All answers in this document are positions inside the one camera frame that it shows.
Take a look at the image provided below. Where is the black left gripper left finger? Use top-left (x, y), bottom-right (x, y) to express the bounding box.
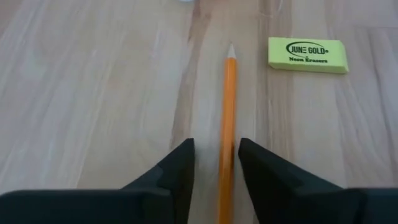
top-left (121, 138), bottom-right (196, 224)

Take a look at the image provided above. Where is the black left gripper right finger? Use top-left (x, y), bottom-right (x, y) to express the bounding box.
top-left (238, 138), bottom-right (369, 224)

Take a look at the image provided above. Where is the yellow pencil with red eraser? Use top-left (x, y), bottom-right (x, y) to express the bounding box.
top-left (217, 42), bottom-right (238, 224)

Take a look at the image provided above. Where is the neon yellow eraser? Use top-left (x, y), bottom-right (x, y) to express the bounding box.
top-left (267, 36), bottom-right (350, 75)

